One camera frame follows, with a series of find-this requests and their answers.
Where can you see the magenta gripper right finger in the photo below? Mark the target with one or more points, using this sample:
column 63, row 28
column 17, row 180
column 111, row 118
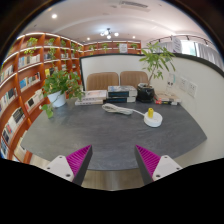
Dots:
column 152, row 166

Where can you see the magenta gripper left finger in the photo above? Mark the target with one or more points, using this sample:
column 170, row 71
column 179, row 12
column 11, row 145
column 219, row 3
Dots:
column 72, row 167

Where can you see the yellow charger plug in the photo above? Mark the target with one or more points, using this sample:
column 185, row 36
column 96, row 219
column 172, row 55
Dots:
column 150, row 112

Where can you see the white round power socket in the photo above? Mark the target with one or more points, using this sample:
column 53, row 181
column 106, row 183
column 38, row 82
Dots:
column 155, row 121

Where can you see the white flat book stack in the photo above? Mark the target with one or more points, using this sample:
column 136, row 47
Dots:
column 92, row 97

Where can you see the white pot green plant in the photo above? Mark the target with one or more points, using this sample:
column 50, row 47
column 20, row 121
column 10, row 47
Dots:
column 61, row 83

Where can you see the left tan chair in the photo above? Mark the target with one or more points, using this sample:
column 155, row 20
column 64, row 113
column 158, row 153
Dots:
column 102, row 80

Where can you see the tan chair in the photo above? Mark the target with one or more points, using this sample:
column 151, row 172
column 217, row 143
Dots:
column 133, row 78
column 102, row 80

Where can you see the right tan chair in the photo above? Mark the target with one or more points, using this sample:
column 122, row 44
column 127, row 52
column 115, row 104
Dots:
column 133, row 78

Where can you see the black pot tall plant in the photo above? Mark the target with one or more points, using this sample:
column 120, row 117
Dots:
column 155, row 59

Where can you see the orange wooden bookshelf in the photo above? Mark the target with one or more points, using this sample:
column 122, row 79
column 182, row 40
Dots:
column 31, row 59

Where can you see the ceiling lamp cluster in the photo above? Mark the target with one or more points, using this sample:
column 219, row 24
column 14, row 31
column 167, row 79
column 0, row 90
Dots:
column 109, row 34

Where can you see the books near wall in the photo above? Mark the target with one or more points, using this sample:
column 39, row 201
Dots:
column 161, row 97

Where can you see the white wall outlet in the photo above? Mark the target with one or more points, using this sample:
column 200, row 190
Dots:
column 192, row 89

